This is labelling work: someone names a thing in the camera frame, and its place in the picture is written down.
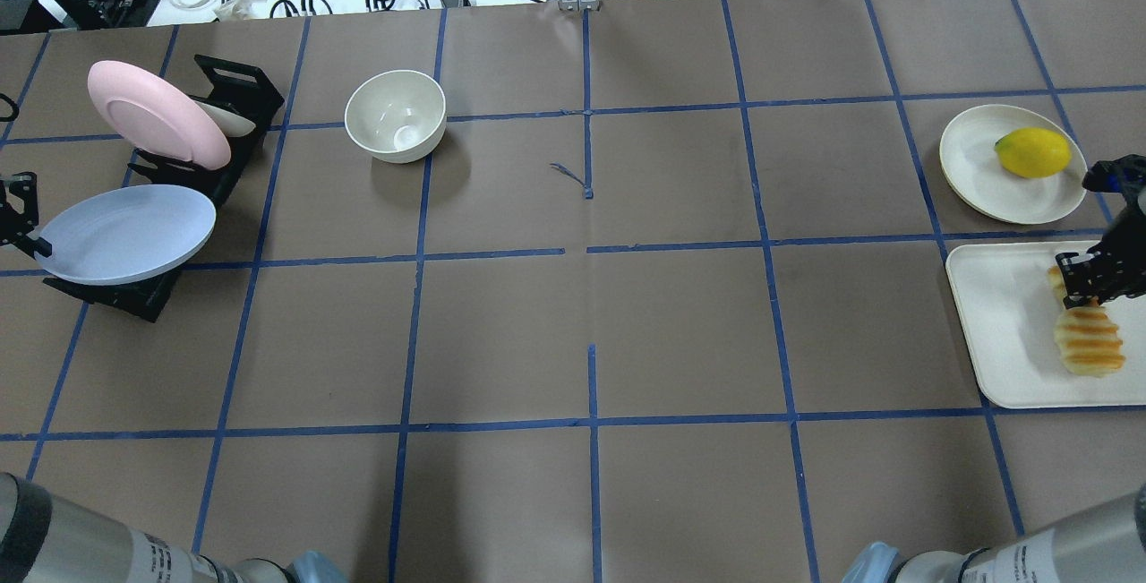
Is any black dish rack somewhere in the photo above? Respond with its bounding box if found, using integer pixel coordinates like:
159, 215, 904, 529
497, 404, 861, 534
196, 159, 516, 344
34, 54, 284, 322

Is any white rectangular tray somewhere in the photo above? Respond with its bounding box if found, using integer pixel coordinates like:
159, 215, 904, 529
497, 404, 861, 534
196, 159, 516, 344
945, 241, 1145, 408

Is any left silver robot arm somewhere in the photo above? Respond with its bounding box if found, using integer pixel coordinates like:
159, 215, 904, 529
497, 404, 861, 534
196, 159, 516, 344
3, 172, 345, 582

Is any cream white bowl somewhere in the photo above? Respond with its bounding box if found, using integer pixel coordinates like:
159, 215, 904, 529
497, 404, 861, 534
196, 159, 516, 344
344, 70, 448, 164

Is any cream round plate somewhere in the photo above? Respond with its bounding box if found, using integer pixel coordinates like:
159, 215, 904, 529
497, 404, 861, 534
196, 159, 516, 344
940, 103, 1086, 224

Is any pink plate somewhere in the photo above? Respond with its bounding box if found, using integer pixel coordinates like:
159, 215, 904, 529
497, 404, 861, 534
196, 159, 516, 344
86, 60, 231, 170

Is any yellow lemon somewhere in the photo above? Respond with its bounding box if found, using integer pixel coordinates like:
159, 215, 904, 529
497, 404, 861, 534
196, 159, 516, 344
994, 127, 1073, 179

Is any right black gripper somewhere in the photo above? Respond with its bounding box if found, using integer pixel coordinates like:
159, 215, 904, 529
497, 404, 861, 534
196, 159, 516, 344
1055, 153, 1145, 308

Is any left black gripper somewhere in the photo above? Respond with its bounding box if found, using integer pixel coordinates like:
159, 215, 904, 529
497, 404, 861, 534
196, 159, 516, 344
1, 174, 53, 258

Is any cream plate in rack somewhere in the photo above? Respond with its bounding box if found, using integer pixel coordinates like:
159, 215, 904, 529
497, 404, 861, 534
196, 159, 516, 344
193, 99, 256, 137

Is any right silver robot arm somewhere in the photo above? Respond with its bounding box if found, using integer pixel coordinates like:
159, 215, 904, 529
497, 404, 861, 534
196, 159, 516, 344
843, 155, 1143, 582

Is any grilled striped bread loaf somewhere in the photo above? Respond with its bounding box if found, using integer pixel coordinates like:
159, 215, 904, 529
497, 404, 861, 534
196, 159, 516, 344
1045, 266, 1127, 378

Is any light blue plate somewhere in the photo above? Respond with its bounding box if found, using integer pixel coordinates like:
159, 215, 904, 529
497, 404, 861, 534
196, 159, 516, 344
34, 184, 217, 286

